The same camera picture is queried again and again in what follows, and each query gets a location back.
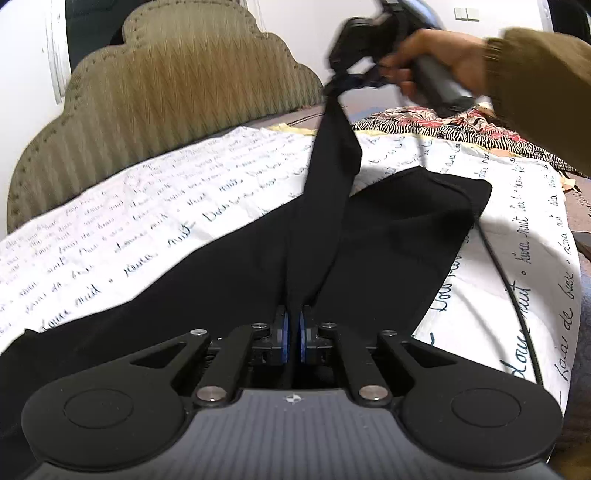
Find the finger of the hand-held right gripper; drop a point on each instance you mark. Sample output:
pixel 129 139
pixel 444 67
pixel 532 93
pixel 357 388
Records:
pixel 360 81

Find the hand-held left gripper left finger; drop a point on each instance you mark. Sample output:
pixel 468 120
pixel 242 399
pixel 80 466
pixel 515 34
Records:
pixel 282 339

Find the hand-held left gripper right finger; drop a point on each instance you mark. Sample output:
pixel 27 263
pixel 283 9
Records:
pixel 304 339

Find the black pants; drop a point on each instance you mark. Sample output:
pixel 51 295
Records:
pixel 392 240

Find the person's right hand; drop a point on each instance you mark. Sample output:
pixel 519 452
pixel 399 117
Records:
pixel 443 55

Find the floral zebra printed cloth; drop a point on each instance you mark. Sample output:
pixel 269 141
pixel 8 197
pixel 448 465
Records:
pixel 438 124

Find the white script-printed blanket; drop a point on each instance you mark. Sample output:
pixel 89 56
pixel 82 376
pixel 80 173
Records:
pixel 138 207

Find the olive upholstered headboard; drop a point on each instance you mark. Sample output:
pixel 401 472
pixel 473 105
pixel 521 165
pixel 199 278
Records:
pixel 161 92

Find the dark window pane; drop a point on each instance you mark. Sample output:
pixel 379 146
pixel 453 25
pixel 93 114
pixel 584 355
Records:
pixel 92 32

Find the white wall light switch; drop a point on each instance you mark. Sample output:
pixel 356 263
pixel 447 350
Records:
pixel 467 14

